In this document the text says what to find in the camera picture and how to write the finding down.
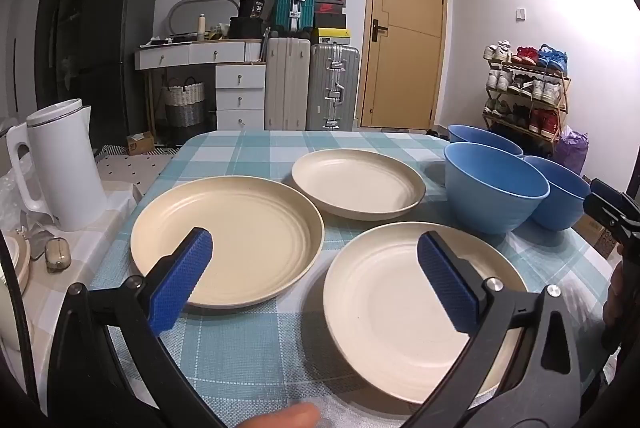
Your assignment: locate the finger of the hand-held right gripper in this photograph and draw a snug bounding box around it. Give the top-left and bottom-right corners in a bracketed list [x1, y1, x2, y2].
[582, 192, 628, 239]
[591, 178, 640, 209]

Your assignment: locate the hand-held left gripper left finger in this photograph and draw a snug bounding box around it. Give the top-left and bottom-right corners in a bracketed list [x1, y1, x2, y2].
[47, 227, 226, 428]

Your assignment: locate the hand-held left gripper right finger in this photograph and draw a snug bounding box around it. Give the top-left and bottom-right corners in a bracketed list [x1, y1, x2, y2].
[400, 231, 583, 428]

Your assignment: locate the blue bowl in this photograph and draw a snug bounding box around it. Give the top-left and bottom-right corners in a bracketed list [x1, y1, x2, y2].
[448, 124, 524, 157]
[444, 142, 551, 235]
[522, 155, 593, 231]

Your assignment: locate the cream round plate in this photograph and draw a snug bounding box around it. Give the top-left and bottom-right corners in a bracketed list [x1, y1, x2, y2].
[323, 222, 528, 404]
[131, 177, 325, 308]
[291, 149, 427, 221]

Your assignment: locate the person's right hand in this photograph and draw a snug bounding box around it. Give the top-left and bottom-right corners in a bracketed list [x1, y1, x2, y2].
[603, 258, 627, 326]

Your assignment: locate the person's left hand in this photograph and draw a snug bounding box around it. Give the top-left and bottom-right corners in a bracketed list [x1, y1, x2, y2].
[235, 402, 321, 428]

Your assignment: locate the patterned cardboard box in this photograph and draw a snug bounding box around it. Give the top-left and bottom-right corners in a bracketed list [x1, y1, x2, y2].
[575, 213, 621, 259]

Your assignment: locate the purple plastic bag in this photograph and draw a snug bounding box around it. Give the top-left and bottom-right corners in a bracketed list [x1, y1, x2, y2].
[556, 131, 590, 176]

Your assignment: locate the beige checked cloth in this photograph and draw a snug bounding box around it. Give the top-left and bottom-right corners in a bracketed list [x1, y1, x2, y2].
[0, 153, 146, 359]

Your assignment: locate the dotted floor rug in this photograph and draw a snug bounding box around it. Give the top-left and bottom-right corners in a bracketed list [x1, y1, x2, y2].
[95, 143, 176, 188]

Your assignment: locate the small beige case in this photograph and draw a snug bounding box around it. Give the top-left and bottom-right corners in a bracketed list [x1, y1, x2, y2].
[45, 237, 70, 271]

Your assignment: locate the shoe rack with shoes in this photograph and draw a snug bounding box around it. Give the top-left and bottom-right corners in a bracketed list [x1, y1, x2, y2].
[482, 41, 571, 139]

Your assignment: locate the small cardboard box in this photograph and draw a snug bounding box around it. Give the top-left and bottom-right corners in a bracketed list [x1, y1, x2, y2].
[126, 131, 155, 155]

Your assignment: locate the teal checked tablecloth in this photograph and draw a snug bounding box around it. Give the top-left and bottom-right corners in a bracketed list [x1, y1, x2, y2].
[87, 129, 623, 428]

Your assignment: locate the white electric kettle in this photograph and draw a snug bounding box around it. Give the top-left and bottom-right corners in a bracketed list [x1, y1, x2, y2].
[6, 98, 108, 233]

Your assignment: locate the woven laundry basket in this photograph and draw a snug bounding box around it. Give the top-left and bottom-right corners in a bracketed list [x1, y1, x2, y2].
[161, 77, 206, 128]

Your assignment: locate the clear plastic bag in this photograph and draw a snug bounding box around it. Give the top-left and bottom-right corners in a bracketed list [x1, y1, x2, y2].
[0, 168, 31, 229]

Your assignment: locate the white desk with drawers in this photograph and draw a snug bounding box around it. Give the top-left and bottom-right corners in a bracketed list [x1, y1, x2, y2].
[135, 39, 266, 131]

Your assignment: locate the beige suitcase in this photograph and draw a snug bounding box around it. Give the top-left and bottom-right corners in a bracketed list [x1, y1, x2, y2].
[265, 37, 312, 131]

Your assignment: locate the wooden door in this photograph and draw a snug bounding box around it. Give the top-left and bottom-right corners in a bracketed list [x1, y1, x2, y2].
[361, 0, 446, 129]

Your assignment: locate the silver suitcase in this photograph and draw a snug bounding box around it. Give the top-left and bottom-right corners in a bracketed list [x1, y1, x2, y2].
[306, 43, 360, 131]

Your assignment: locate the dark grey fridge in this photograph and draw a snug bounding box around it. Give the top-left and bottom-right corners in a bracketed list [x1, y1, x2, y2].
[80, 0, 158, 149]

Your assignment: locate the oval mirror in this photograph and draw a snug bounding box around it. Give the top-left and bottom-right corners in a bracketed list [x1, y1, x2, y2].
[167, 0, 241, 39]

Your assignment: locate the yellow and black shoe box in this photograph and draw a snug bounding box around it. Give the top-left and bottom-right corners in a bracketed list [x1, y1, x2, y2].
[312, 27, 352, 45]

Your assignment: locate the stack of dark shoe boxes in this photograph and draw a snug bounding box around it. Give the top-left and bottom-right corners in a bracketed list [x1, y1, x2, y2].
[314, 0, 347, 29]

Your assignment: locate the black cable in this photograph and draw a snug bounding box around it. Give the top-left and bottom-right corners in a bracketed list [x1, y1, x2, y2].
[0, 233, 43, 414]

